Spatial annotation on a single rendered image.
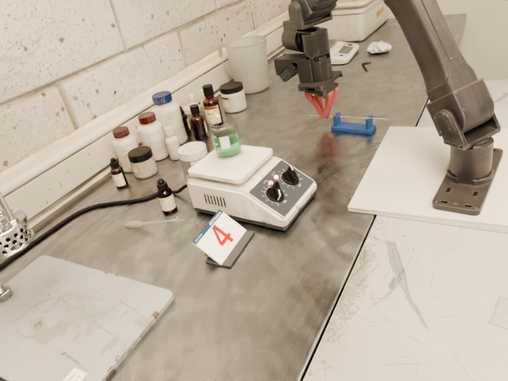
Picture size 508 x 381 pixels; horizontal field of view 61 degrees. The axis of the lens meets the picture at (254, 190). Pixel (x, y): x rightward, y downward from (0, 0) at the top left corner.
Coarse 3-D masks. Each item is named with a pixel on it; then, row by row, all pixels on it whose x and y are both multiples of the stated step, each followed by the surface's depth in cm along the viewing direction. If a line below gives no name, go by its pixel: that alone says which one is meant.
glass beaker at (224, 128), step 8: (208, 120) 77; (216, 120) 80; (224, 120) 75; (232, 120) 80; (216, 128) 76; (224, 128) 76; (232, 128) 77; (216, 136) 77; (224, 136) 77; (232, 136) 77; (216, 144) 78; (224, 144) 78; (232, 144) 78; (240, 144) 80; (216, 152) 80; (224, 152) 78; (232, 152) 78; (240, 152) 80
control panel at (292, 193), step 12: (276, 168) 79; (264, 180) 76; (276, 180) 76; (300, 180) 78; (312, 180) 79; (252, 192) 73; (264, 192) 74; (288, 192) 75; (300, 192) 76; (276, 204) 73; (288, 204) 73
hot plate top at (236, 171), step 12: (240, 156) 79; (252, 156) 79; (264, 156) 78; (192, 168) 79; (204, 168) 78; (216, 168) 77; (228, 168) 76; (240, 168) 76; (252, 168) 75; (216, 180) 75; (228, 180) 73; (240, 180) 73
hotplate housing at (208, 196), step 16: (272, 160) 80; (256, 176) 76; (192, 192) 79; (208, 192) 77; (224, 192) 75; (240, 192) 73; (208, 208) 79; (224, 208) 77; (240, 208) 75; (256, 208) 73; (256, 224) 75; (272, 224) 73; (288, 224) 73
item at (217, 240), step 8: (224, 216) 74; (216, 224) 72; (224, 224) 73; (232, 224) 74; (208, 232) 70; (216, 232) 71; (224, 232) 72; (232, 232) 72; (200, 240) 68; (208, 240) 69; (216, 240) 70; (224, 240) 71; (232, 240) 71; (208, 248) 68; (216, 248) 69; (224, 248) 70; (216, 256) 68
